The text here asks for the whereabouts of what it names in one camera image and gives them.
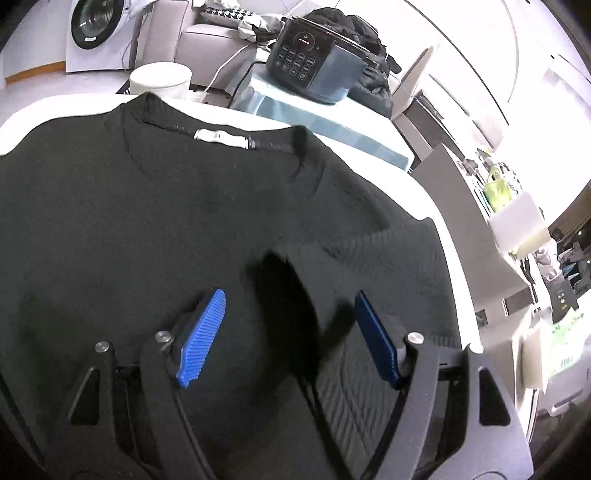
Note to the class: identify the grey sofa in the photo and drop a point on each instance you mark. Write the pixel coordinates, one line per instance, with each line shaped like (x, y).
(174, 32)

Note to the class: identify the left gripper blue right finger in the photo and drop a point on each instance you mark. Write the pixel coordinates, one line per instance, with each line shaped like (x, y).
(411, 366)

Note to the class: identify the green plastic bag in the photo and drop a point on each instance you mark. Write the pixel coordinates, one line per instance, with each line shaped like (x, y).
(497, 190)

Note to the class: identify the white front-load washing machine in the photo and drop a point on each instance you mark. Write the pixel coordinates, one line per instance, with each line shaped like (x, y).
(102, 34)

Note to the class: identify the blue checkered side table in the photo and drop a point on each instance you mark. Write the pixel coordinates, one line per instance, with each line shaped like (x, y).
(252, 91)

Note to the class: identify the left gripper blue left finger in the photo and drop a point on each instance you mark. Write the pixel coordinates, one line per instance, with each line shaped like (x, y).
(169, 361)

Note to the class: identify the black knit sweater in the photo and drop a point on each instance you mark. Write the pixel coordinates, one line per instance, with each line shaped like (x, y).
(114, 225)

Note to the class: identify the black electric pressure cooker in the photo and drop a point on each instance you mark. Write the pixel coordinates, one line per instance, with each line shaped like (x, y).
(315, 62)

